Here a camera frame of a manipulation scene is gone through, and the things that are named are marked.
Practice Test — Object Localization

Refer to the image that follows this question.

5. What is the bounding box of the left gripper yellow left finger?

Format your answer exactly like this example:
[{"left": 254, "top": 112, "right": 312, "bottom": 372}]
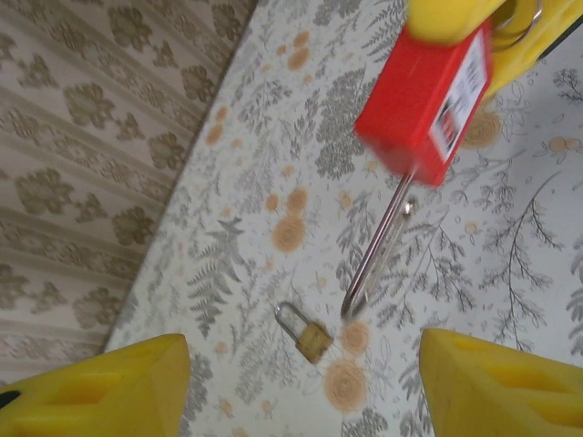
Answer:
[{"left": 0, "top": 333, "right": 191, "bottom": 437}]

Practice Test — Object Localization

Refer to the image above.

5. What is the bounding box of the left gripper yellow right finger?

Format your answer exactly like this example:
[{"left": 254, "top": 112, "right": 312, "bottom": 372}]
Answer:
[{"left": 418, "top": 327, "right": 583, "bottom": 437}]

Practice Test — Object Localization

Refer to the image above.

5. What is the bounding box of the red safety padlock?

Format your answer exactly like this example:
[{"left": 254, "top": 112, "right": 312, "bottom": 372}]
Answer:
[{"left": 340, "top": 17, "right": 498, "bottom": 320}]

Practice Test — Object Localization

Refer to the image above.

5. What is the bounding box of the small brass padlock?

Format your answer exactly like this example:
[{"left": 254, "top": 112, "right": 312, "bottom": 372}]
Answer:
[{"left": 274, "top": 302, "right": 334, "bottom": 364}]

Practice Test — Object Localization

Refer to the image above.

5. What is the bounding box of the floral table cover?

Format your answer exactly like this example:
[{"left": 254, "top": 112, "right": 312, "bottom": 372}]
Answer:
[{"left": 102, "top": 0, "right": 583, "bottom": 437}]

